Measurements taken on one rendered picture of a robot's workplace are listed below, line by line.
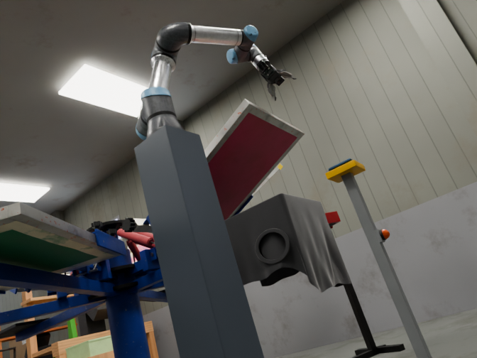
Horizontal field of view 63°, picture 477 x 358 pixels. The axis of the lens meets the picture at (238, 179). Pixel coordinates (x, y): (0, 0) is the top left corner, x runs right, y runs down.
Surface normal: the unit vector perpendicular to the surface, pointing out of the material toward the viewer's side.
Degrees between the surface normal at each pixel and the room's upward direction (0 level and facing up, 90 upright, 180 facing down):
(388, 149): 90
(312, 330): 90
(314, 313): 90
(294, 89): 90
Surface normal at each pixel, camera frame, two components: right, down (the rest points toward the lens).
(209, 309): -0.60, -0.11
